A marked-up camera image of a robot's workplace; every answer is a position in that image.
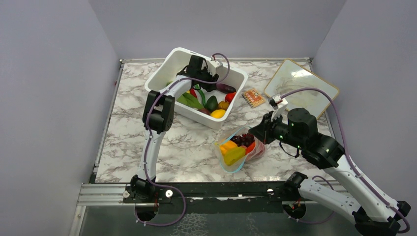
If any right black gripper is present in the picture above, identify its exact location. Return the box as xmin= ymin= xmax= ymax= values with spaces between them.
xmin=249 ymin=111 xmax=305 ymax=150

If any purple grape bunch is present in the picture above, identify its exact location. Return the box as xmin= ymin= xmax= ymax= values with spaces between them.
xmin=230 ymin=133 xmax=255 ymax=148

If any orange carrot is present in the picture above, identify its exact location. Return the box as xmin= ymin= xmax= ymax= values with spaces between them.
xmin=245 ymin=142 xmax=256 ymax=155

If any clear zip top bag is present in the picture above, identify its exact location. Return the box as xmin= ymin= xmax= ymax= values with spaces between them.
xmin=212 ymin=125 xmax=266 ymax=174

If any orange bell pepper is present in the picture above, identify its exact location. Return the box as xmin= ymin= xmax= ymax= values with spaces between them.
xmin=220 ymin=140 xmax=238 ymax=156

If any dark eggplant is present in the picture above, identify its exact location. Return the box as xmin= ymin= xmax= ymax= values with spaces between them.
xmin=216 ymin=83 xmax=237 ymax=94

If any red apple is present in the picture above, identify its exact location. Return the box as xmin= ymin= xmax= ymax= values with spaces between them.
xmin=252 ymin=140 xmax=266 ymax=159

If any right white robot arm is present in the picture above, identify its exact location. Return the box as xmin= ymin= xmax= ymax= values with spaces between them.
xmin=249 ymin=108 xmax=411 ymax=236

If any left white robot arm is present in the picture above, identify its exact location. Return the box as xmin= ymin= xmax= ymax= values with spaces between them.
xmin=130 ymin=55 xmax=222 ymax=202

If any small orange fruit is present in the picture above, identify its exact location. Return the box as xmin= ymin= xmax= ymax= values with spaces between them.
xmin=218 ymin=101 xmax=230 ymax=111

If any yellow lemon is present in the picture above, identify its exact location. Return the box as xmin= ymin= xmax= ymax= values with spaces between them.
xmin=210 ymin=109 xmax=226 ymax=118

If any red strawberry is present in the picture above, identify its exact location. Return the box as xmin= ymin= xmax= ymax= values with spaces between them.
xmin=224 ymin=92 xmax=236 ymax=103

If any green avocado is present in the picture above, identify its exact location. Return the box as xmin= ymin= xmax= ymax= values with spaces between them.
xmin=206 ymin=95 xmax=218 ymax=112

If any dark purple passion fruit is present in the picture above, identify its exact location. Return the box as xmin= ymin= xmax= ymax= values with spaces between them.
xmin=198 ymin=108 xmax=211 ymax=116

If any wood framed whiteboard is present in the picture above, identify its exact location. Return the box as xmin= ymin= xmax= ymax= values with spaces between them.
xmin=264 ymin=59 xmax=339 ymax=118

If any green chili pepper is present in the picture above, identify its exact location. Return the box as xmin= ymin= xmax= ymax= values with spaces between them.
xmin=193 ymin=84 xmax=206 ymax=108

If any red chili pepper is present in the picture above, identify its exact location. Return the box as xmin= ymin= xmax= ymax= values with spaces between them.
xmin=189 ymin=88 xmax=198 ymax=99

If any green leaf vegetable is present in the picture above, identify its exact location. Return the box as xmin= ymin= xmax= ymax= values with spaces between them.
xmin=177 ymin=93 xmax=204 ymax=110

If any white plastic bin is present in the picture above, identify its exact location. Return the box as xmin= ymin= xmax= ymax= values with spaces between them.
xmin=145 ymin=47 xmax=248 ymax=129

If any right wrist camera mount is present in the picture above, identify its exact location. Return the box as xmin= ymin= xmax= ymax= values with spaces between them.
xmin=269 ymin=94 xmax=288 ymax=121

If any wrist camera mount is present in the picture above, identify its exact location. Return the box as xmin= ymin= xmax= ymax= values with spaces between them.
xmin=269 ymin=94 xmax=288 ymax=121
xmin=207 ymin=58 xmax=223 ymax=76

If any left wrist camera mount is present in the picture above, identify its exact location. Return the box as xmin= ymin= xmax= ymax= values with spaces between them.
xmin=207 ymin=58 xmax=223 ymax=76

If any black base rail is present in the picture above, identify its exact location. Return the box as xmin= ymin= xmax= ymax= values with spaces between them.
xmin=122 ymin=181 xmax=305 ymax=214

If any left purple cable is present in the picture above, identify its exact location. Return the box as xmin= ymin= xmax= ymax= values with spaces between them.
xmin=134 ymin=53 xmax=231 ymax=228

